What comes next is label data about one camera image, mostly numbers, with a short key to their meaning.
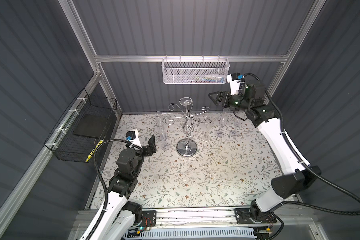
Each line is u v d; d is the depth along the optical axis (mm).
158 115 1206
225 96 607
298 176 410
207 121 708
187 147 984
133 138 586
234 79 598
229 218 753
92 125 742
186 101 826
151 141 633
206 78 912
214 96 633
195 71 1236
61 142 630
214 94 626
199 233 771
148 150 641
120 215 607
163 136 914
